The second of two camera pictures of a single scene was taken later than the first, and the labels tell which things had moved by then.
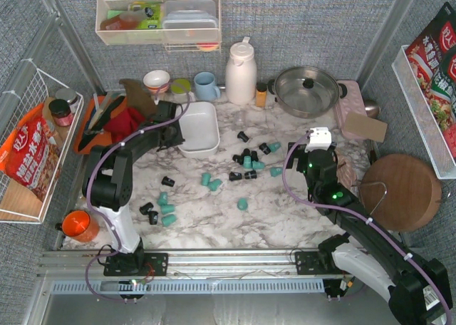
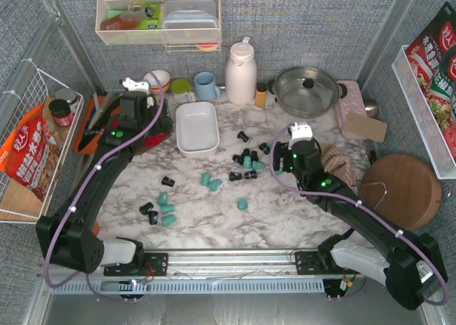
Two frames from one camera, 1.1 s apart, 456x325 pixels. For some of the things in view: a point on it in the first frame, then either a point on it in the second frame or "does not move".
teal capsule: x=242 y=204 does not move
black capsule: x=234 y=176 does not move
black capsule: x=167 y=182 does not move
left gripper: x=172 y=136 to x=159 y=118
